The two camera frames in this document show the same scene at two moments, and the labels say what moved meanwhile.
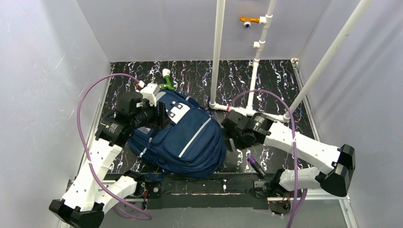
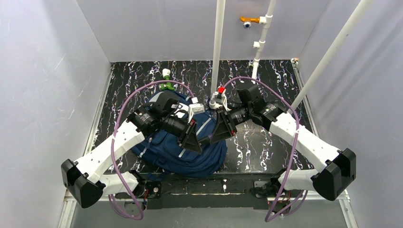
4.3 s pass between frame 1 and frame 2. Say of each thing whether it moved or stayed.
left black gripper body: moved
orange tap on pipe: stayed
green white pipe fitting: stayed
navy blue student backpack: stayed
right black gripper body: moved
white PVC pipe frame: stayed
